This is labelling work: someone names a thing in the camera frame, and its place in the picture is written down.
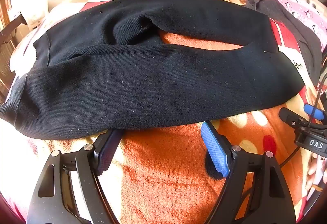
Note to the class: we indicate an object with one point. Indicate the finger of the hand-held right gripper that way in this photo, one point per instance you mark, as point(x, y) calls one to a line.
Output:
point(313, 111)
point(290, 115)

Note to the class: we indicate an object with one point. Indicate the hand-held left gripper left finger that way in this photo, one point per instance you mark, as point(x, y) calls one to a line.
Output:
point(108, 152)

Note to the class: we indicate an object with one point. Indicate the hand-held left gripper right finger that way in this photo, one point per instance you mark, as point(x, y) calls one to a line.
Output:
point(214, 150)

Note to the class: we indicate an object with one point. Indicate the black pants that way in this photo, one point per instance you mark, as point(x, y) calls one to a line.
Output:
point(153, 86)

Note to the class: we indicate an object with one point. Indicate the person's right hand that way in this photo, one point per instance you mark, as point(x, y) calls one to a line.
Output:
point(313, 171)

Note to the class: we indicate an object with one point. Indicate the printed patchwork blanket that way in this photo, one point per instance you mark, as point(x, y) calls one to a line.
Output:
point(166, 175)

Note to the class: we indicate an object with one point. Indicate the dark grey garment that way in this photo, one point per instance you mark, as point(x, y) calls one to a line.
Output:
point(293, 24)

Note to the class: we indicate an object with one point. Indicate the wooden cabinet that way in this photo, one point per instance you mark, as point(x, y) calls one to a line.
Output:
point(7, 60)

